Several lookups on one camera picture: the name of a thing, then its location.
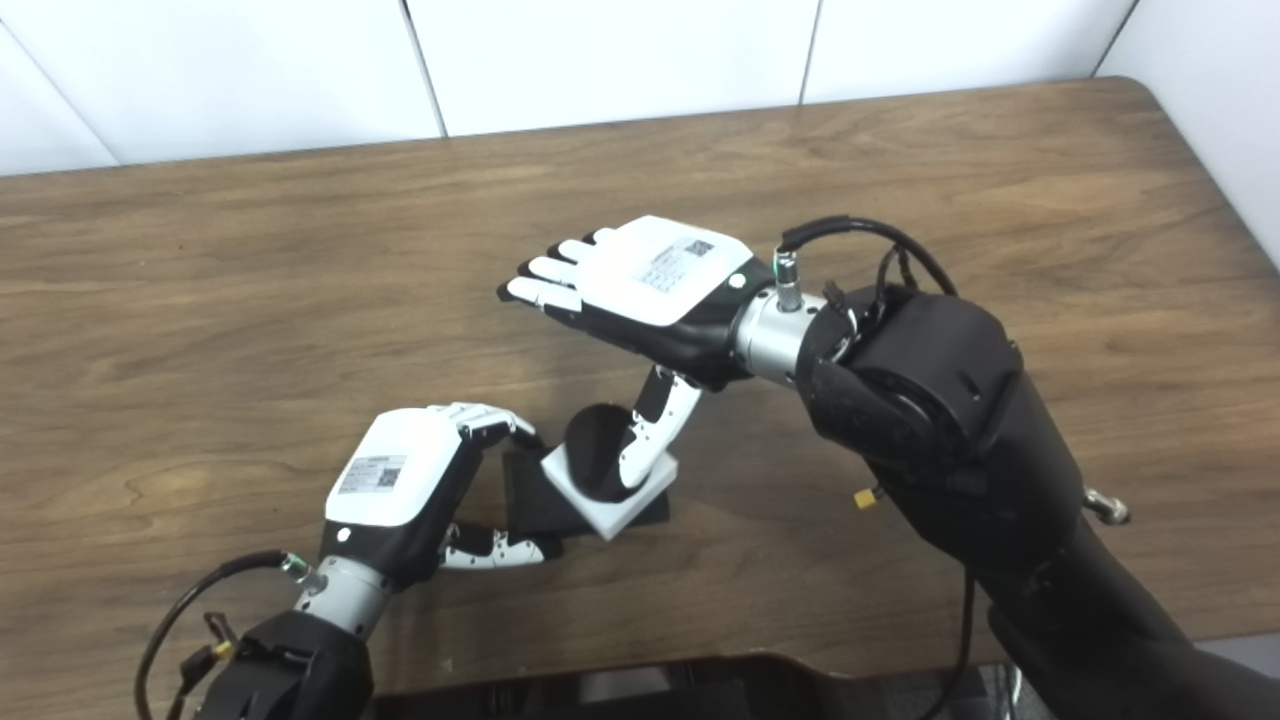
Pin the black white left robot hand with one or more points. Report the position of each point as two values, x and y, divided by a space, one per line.
400 470

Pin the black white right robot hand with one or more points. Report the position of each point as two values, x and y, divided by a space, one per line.
660 270

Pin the black peg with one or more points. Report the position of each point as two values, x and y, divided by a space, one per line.
590 445

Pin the white square piece with hole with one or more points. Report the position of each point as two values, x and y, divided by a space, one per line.
610 516

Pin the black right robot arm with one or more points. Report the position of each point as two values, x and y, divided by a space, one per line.
930 400

